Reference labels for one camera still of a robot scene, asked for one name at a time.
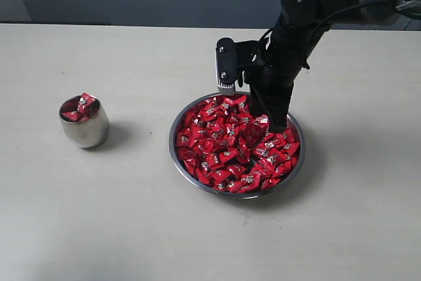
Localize shiny steel cup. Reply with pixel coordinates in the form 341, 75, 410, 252
59, 95, 110, 149

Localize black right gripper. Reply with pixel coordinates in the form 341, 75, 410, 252
248, 14, 329, 132

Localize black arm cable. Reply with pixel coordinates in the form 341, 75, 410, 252
249, 0, 421, 117

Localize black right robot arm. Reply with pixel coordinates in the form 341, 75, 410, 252
245, 0, 420, 133

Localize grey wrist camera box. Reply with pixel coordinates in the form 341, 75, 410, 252
215, 38, 263, 96

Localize pile of red wrapped candies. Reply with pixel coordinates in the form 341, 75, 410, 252
174, 95, 301, 194

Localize round steel plate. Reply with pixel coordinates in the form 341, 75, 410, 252
168, 90, 307, 200

